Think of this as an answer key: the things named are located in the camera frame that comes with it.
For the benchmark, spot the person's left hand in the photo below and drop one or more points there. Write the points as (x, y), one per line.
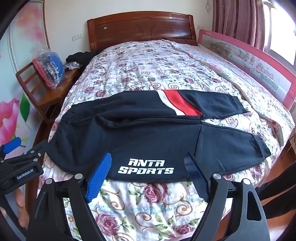
(22, 208)

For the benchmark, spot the wooden bed headboard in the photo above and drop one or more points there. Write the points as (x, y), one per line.
(138, 27)

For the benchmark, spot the pink bed guard rail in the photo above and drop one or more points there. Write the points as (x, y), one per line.
(259, 67)

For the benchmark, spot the floral bed quilt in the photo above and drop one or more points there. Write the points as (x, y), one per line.
(138, 69)

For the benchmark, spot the white wall socket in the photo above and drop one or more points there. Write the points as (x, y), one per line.
(77, 37)

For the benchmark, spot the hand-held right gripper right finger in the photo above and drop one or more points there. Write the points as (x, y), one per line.
(196, 172)

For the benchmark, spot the wooden chair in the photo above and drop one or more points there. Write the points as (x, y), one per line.
(53, 95)

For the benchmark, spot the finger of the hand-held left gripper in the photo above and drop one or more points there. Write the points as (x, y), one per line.
(34, 154)
(12, 144)

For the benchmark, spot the pale patterned blanket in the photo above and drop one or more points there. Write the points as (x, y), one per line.
(231, 69)

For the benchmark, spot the pink curtain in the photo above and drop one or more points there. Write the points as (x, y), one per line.
(238, 20)

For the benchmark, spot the person's dark clothing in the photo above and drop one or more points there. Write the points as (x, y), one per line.
(277, 197)

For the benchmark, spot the black pants with red stripe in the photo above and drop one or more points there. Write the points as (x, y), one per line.
(138, 129)

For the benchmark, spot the plastic bag with blue contents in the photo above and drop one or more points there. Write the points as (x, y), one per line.
(52, 67)

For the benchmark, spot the pile of dark clothes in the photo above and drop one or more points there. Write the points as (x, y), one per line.
(81, 59)

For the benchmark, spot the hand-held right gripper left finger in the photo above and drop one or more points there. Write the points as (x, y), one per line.
(99, 176)

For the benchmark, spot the window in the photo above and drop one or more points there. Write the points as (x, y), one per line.
(282, 34)

